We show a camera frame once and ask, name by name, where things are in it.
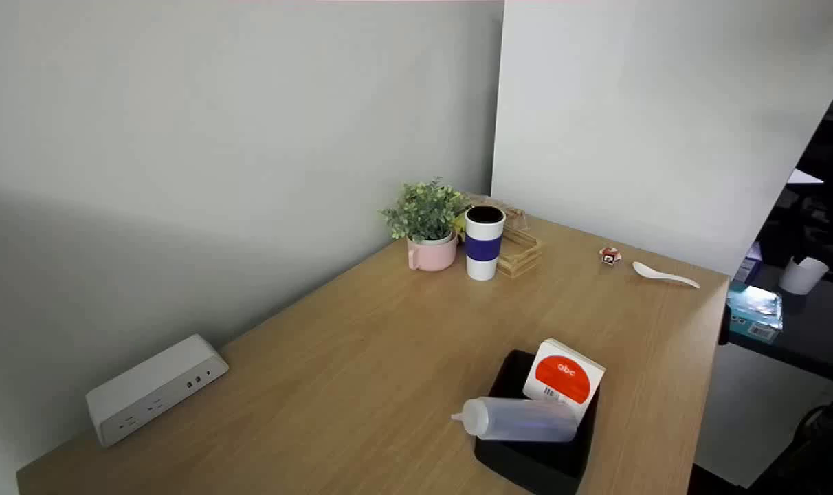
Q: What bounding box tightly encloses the green plant in pink pot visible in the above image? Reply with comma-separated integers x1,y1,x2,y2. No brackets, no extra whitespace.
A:
381,180,472,274

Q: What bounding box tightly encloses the black square box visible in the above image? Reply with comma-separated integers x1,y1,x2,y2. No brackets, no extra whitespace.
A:
472,346,603,495

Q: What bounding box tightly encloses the white cylindrical container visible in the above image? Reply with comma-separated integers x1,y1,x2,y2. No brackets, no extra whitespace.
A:
777,254,831,296

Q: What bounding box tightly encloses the black side table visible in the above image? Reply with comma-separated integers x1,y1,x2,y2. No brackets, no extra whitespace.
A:
718,259,833,386

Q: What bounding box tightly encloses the white book with red circle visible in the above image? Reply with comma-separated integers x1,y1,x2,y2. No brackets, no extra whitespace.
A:
520,335,607,434

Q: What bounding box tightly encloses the white electronic device box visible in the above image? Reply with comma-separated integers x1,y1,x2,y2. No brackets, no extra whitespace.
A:
83,332,232,448

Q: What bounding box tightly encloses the wooden slat crate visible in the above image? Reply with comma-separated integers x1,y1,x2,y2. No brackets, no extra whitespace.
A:
496,213,548,277

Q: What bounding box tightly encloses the white cup with blue band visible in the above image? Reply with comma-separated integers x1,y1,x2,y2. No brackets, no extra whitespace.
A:
461,203,509,284

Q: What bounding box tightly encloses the teal product box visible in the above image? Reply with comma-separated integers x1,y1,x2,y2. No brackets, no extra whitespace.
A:
727,284,786,346

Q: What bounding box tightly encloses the translucent squeeze sauce bottle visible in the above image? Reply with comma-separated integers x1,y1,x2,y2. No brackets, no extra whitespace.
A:
447,393,579,446

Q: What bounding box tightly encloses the white plastic spoon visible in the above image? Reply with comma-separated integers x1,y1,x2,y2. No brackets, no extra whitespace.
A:
630,259,703,291

